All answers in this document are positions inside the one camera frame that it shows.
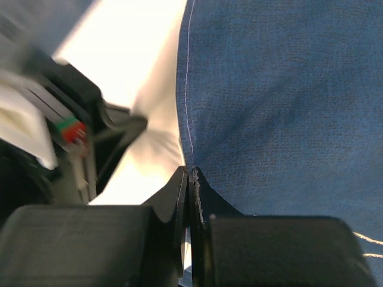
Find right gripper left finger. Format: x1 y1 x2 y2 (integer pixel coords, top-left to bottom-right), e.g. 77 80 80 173
1 167 188 286

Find dark blue embroidered pillowcase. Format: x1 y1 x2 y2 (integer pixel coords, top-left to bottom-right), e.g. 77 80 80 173
176 1 382 285

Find cream white pillow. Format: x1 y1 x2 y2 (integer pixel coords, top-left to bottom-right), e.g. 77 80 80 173
54 1 186 205

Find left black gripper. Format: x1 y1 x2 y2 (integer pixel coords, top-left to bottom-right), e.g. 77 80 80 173
1 56 148 206

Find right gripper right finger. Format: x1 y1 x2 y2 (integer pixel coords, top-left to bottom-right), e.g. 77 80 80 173
189 168 376 286

